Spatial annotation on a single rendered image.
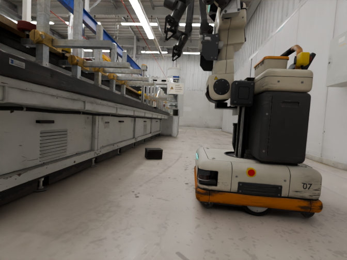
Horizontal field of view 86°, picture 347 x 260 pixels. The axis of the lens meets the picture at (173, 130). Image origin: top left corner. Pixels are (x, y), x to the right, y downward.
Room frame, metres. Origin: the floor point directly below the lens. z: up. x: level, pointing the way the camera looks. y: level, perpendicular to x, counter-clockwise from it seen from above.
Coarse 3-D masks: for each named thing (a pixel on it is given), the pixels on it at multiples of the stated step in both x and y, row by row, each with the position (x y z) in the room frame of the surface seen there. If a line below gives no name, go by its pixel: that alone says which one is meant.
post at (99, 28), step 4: (100, 24) 1.34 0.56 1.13; (96, 28) 1.34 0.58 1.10; (100, 28) 1.33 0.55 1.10; (96, 32) 1.34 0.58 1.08; (100, 32) 1.33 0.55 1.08; (96, 36) 1.34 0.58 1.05; (100, 36) 1.33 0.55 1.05; (96, 52) 1.34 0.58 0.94; (100, 52) 1.34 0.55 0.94; (96, 56) 1.34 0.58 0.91; (100, 56) 1.34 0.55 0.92; (96, 60) 1.34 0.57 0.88; (100, 60) 1.35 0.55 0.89; (96, 72) 1.34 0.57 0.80; (96, 76) 1.34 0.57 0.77; (100, 76) 1.35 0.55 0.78; (96, 80) 1.34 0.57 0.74; (100, 80) 1.36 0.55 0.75
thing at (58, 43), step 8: (24, 40) 0.89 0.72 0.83; (56, 40) 0.88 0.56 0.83; (64, 40) 0.87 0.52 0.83; (72, 40) 0.87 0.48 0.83; (80, 40) 0.87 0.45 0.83; (88, 40) 0.86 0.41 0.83; (96, 40) 0.86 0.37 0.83; (104, 40) 0.85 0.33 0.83; (88, 48) 0.89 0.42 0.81; (96, 48) 0.89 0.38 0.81; (104, 48) 0.88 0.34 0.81; (112, 48) 0.88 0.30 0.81
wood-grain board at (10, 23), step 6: (0, 18) 0.82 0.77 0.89; (6, 18) 0.84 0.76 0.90; (0, 24) 0.85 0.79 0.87; (6, 24) 0.84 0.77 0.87; (12, 24) 0.87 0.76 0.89; (12, 30) 0.90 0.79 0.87; (18, 30) 0.90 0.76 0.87; (24, 36) 0.96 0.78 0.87; (60, 54) 1.21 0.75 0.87; (66, 54) 1.24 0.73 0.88; (132, 90) 2.61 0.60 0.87; (144, 96) 3.26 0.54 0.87
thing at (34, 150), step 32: (0, 32) 0.86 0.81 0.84; (128, 96) 2.59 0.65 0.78; (0, 128) 0.90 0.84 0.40; (32, 128) 1.08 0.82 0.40; (64, 128) 1.36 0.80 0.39; (96, 128) 1.76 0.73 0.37; (128, 128) 2.76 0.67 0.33; (160, 128) 5.52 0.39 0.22; (0, 160) 0.90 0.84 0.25; (32, 160) 1.09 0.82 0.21; (64, 160) 1.32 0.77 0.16; (96, 160) 1.84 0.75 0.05; (0, 192) 0.90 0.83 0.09
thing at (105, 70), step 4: (104, 68) 1.37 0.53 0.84; (108, 68) 1.37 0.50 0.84; (112, 68) 1.37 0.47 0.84; (88, 72) 1.42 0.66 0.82; (92, 72) 1.41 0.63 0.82; (104, 72) 1.39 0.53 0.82; (108, 72) 1.38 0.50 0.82; (112, 72) 1.37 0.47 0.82; (116, 72) 1.37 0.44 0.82; (120, 72) 1.36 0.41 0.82; (124, 72) 1.36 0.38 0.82; (128, 72) 1.36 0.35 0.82; (132, 72) 1.36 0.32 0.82; (136, 72) 1.35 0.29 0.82; (140, 72) 1.36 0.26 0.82
